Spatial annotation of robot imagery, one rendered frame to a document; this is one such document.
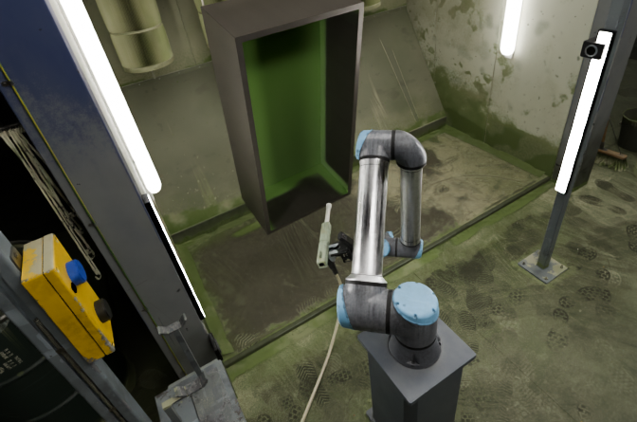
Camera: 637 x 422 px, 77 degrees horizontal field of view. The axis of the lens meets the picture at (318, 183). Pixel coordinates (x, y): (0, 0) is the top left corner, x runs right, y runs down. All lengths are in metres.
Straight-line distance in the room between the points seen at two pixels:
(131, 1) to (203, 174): 1.23
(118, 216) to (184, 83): 1.95
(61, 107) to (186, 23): 2.04
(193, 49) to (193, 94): 0.32
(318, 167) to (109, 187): 1.65
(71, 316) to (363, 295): 0.87
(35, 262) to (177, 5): 2.51
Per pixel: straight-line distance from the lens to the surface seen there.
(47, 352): 1.02
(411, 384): 1.55
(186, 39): 3.22
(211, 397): 1.45
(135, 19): 2.78
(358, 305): 1.41
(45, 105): 1.26
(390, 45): 3.92
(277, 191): 2.58
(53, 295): 0.88
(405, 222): 1.76
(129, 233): 1.46
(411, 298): 1.40
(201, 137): 3.15
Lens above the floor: 2.01
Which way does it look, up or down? 35 degrees down
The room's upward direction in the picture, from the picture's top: 9 degrees counter-clockwise
